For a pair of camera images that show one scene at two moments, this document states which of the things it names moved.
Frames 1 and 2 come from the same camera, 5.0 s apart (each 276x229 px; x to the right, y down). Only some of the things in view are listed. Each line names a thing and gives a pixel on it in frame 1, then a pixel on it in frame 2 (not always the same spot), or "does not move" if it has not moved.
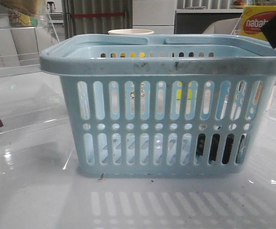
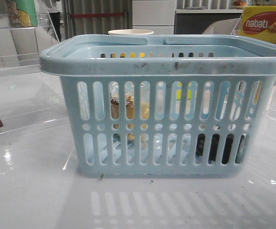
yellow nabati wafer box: x=254 y=17 does not move
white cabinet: x=157 y=15 does not move
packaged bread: x=32 y=7 to x=130 y=109
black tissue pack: x=214 y=147 does not move
